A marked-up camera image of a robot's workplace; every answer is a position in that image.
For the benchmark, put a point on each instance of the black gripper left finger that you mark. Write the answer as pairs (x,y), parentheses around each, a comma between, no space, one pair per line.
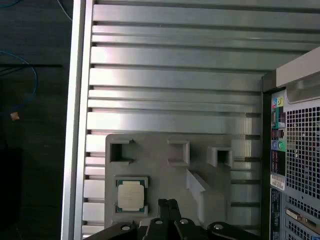
(157,228)

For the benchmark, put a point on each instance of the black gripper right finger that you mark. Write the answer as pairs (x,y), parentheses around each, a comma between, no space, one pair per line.
(185,230)

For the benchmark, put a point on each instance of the CPU with silver top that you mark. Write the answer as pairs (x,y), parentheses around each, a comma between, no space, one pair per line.
(130,196)

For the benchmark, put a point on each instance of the grey parts rack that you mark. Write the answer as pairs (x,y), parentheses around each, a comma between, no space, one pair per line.
(160,180)

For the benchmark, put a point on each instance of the black PC case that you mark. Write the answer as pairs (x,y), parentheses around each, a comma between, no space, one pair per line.
(300,150)

